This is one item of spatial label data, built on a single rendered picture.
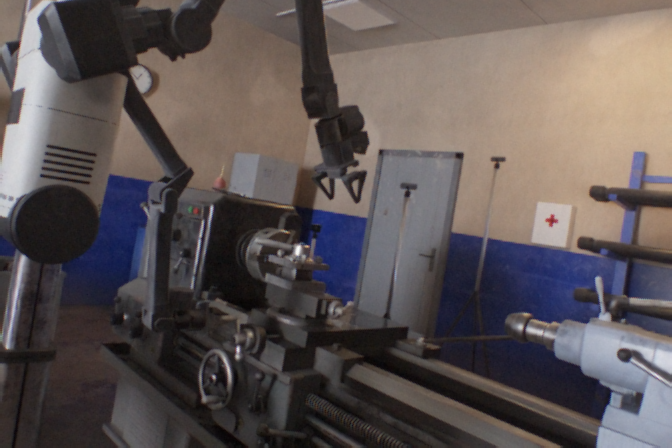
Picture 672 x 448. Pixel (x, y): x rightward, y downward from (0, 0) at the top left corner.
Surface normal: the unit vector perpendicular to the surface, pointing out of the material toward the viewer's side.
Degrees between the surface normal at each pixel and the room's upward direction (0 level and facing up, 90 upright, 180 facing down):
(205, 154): 90
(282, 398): 90
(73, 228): 90
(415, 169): 90
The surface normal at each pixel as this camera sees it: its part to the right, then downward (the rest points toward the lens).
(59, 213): 0.66, 0.10
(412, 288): -0.70, -0.13
